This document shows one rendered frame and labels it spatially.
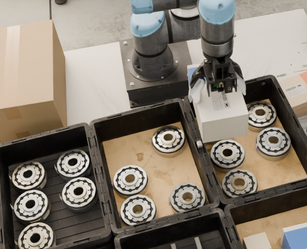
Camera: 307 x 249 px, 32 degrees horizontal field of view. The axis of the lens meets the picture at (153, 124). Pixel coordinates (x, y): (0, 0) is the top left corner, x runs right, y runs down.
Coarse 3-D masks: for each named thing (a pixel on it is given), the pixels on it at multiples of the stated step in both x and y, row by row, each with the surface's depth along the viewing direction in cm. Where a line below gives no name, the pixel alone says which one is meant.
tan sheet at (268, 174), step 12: (276, 120) 171; (252, 132) 170; (240, 144) 167; (252, 144) 167; (228, 156) 165; (252, 156) 164; (288, 156) 163; (240, 168) 162; (252, 168) 162; (264, 168) 161; (276, 168) 161; (288, 168) 160; (300, 168) 160; (264, 180) 159; (276, 180) 158; (288, 180) 158
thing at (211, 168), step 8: (248, 80) 170; (256, 80) 171; (264, 80) 170; (272, 80) 169; (280, 88) 166; (280, 96) 165; (288, 104) 162; (192, 112) 164; (288, 112) 161; (192, 120) 162; (296, 120) 158; (200, 136) 159; (304, 136) 155; (208, 160) 153; (208, 168) 152; (216, 176) 150; (216, 184) 148; (288, 184) 146; (296, 184) 146; (256, 192) 145; (264, 192) 145; (224, 200) 145; (232, 200) 145; (240, 200) 145
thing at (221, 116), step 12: (192, 72) 146; (204, 96) 140; (216, 96) 140; (228, 96) 139; (240, 96) 139; (204, 108) 138; (216, 108) 137; (228, 108) 137; (240, 108) 136; (204, 120) 135; (216, 120) 135; (228, 120) 136; (240, 120) 137; (204, 132) 139; (216, 132) 139; (228, 132) 140; (240, 132) 141
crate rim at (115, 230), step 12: (144, 108) 167; (96, 120) 166; (108, 120) 166; (192, 132) 160; (96, 144) 163; (96, 156) 158; (204, 168) 152; (108, 192) 150; (216, 192) 147; (108, 204) 148; (216, 204) 145; (168, 216) 144; (180, 216) 144; (120, 228) 143; (132, 228) 143
